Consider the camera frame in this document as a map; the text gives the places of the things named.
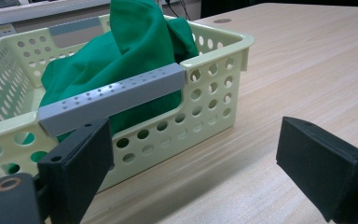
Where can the black curtain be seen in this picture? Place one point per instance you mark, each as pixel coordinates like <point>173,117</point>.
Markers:
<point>223,6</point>

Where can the pale green plastic basket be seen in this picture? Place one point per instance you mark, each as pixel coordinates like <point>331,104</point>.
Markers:
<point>217,53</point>

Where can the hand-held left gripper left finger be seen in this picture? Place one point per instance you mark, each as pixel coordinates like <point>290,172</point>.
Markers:
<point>74,174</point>

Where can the grey round table grommet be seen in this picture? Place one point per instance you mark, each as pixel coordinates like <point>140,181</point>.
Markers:
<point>222,20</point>

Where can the green printed t-shirt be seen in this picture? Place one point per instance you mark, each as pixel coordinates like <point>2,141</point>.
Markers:
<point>130,46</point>

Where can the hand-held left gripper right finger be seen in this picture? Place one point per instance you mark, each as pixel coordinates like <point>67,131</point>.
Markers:
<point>320,168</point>

